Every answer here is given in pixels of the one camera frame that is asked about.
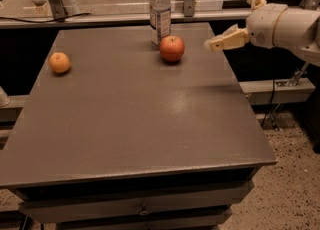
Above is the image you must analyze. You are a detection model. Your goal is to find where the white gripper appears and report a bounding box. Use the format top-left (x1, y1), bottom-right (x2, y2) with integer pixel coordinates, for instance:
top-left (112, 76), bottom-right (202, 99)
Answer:
top-left (204, 0), bottom-right (288, 52)

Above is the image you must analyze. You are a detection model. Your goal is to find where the red apple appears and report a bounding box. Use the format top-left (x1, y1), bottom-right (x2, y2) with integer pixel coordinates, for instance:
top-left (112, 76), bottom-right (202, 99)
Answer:
top-left (159, 36), bottom-right (185, 63)

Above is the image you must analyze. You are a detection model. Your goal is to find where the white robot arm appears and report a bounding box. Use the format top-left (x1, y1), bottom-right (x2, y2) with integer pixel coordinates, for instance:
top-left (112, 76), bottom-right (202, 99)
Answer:
top-left (204, 0), bottom-right (320, 66)

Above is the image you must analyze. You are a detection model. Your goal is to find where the clear plastic water bottle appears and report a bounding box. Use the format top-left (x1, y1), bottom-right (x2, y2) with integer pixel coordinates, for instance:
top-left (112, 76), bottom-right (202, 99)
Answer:
top-left (149, 0), bottom-right (171, 48)

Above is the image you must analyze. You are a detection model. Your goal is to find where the grey drawer cabinet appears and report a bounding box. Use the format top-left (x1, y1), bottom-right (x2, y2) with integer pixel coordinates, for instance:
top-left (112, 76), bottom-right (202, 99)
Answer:
top-left (0, 23), bottom-right (276, 230)

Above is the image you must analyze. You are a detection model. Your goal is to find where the orange fruit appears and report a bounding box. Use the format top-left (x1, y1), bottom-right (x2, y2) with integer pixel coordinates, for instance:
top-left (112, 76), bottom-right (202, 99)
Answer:
top-left (49, 52), bottom-right (71, 74)

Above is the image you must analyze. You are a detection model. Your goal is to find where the top drawer with knob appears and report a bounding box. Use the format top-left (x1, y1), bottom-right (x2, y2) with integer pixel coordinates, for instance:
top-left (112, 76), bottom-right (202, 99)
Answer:
top-left (19, 180), bottom-right (254, 223)

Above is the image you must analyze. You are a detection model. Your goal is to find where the black cable right floor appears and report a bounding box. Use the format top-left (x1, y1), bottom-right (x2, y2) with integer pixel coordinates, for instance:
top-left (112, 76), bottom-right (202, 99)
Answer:
top-left (260, 78), bottom-right (281, 132)

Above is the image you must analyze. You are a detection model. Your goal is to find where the black cable on rail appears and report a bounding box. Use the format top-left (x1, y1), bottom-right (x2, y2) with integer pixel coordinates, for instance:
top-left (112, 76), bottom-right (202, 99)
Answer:
top-left (0, 11), bottom-right (93, 24)

